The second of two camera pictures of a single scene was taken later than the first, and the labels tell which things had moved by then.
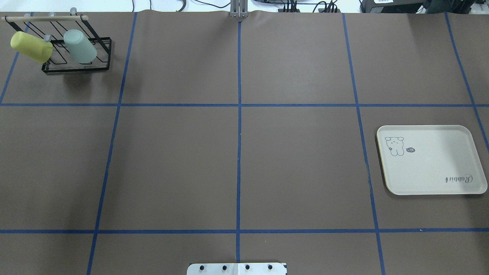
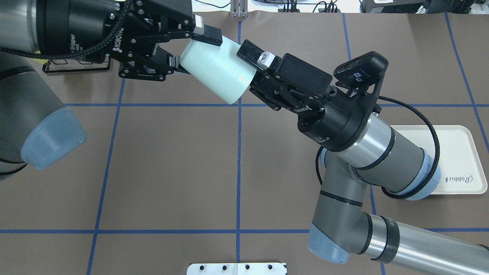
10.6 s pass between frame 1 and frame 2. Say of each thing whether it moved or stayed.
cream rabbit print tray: stayed
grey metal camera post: stayed
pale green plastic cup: moved
